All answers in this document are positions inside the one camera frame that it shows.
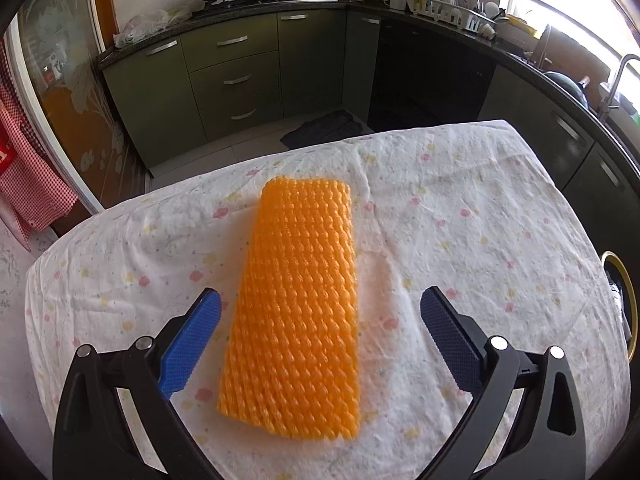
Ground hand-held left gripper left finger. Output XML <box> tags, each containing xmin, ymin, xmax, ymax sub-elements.
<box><xmin>52</xmin><ymin>287</ymin><xmax>223</xmax><ymax>480</ymax></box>

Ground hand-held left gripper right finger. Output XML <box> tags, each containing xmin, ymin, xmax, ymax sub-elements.
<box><xmin>420</xmin><ymin>286</ymin><xmax>587</xmax><ymax>480</ymax></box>

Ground orange foam fruit net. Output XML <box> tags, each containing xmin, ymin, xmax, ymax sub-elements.
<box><xmin>216</xmin><ymin>176</ymin><xmax>362</xmax><ymax>442</ymax></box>

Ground black yellow-rimmed trash bin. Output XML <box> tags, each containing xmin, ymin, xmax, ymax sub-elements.
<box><xmin>600</xmin><ymin>249</ymin><xmax>635</xmax><ymax>356</ymax></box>

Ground white floral tablecloth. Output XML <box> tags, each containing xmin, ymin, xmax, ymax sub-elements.
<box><xmin>24</xmin><ymin>119</ymin><xmax>632</xmax><ymax>480</ymax></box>

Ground red checked apron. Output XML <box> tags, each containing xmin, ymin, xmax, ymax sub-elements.
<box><xmin>0</xmin><ymin>42</ymin><xmax>80</xmax><ymax>253</ymax></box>

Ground dark floor mat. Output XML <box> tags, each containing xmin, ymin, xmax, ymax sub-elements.
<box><xmin>280</xmin><ymin>109</ymin><xmax>373</xmax><ymax>150</ymax></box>

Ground etched glass sliding door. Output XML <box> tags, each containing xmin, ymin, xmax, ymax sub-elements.
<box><xmin>5</xmin><ymin>0</ymin><xmax>151</xmax><ymax>211</ymax></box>

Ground dark wok in sink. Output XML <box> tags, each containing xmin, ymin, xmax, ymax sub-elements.
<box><xmin>542</xmin><ymin>71</ymin><xmax>591</xmax><ymax>108</ymax></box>

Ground chrome kitchen faucet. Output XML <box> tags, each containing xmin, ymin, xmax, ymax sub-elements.
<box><xmin>597</xmin><ymin>54</ymin><xmax>640</xmax><ymax>121</ymax></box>

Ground green kitchen base cabinets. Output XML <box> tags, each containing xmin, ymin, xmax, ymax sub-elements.
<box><xmin>97</xmin><ymin>7</ymin><xmax>640</xmax><ymax>196</ymax></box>

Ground white plastic bag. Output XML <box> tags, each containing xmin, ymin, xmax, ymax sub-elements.
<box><xmin>112</xmin><ymin>7</ymin><xmax>193</xmax><ymax>48</ymax></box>

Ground white dish rack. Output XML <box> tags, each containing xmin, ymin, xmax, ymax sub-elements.
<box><xmin>400</xmin><ymin>0</ymin><xmax>508</xmax><ymax>36</ymax></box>

